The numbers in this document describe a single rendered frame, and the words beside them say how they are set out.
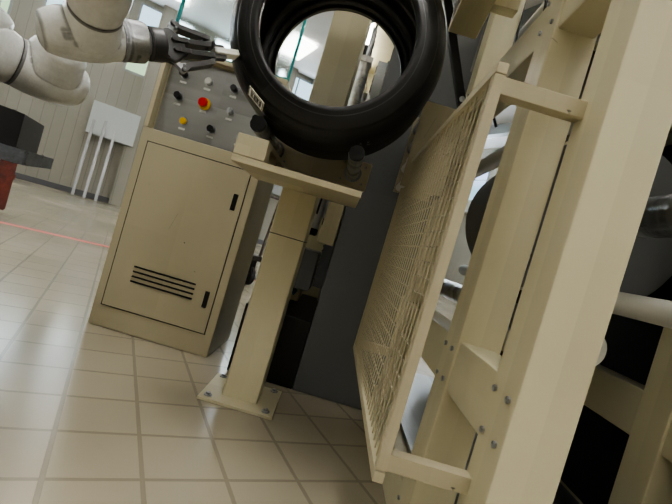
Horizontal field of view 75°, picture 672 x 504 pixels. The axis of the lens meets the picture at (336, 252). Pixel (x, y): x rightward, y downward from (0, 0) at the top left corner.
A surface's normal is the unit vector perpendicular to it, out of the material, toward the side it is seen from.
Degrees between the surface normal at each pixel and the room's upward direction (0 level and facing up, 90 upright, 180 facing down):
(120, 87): 90
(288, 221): 90
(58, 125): 90
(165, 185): 90
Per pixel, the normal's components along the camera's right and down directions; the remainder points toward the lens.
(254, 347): 0.00, 0.02
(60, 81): 0.48, 0.75
